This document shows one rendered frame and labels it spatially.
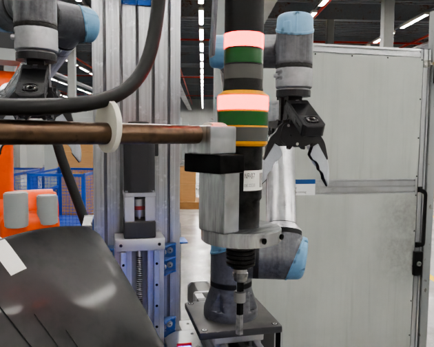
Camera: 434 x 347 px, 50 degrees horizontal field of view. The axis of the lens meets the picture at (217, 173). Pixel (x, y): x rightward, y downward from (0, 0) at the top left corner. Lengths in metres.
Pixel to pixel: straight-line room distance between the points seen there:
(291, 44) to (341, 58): 1.52
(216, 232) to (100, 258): 0.14
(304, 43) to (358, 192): 1.64
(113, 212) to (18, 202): 2.93
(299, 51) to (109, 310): 0.67
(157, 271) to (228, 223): 0.95
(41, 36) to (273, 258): 0.77
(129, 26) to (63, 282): 1.04
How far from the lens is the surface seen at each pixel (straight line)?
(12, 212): 4.27
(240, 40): 0.39
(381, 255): 2.64
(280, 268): 1.25
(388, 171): 2.58
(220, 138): 0.36
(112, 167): 1.35
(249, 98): 0.38
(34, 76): 0.87
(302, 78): 0.95
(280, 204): 1.30
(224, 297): 1.28
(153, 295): 1.34
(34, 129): 0.28
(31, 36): 0.90
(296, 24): 0.97
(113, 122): 0.30
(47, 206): 4.33
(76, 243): 0.47
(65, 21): 1.05
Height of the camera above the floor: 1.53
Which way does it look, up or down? 5 degrees down
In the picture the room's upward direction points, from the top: 1 degrees clockwise
